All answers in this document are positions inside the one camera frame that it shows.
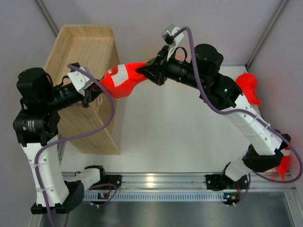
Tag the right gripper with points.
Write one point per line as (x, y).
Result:
(157, 73)

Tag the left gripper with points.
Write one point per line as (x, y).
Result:
(91, 92)

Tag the red shark plush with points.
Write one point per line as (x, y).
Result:
(284, 165)
(248, 83)
(120, 80)

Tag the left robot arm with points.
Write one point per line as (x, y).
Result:
(36, 125)

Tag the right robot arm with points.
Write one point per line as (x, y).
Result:
(228, 99)

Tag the wooden shelf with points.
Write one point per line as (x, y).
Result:
(94, 47)

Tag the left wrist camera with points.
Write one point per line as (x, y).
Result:
(79, 81)

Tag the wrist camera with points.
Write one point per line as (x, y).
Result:
(79, 81)
(172, 41)

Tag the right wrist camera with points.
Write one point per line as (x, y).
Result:
(172, 41)

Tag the left aluminium corner post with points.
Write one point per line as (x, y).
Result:
(43, 9)

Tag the aluminium corner post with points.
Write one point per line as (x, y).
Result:
(276, 15)
(43, 9)

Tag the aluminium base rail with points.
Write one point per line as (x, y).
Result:
(187, 181)

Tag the grey slotted cable duct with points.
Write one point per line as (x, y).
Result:
(155, 196)

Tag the right aluminium corner post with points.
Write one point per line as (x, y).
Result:
(276, 15)

